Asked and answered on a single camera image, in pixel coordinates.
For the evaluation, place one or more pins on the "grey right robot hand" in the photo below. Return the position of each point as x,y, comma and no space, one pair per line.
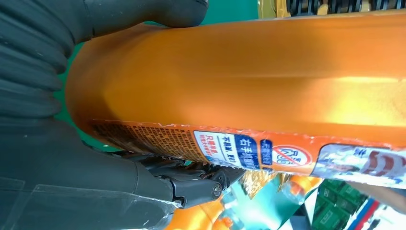
79,177

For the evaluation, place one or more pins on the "person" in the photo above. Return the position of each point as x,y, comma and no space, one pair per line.
380,195

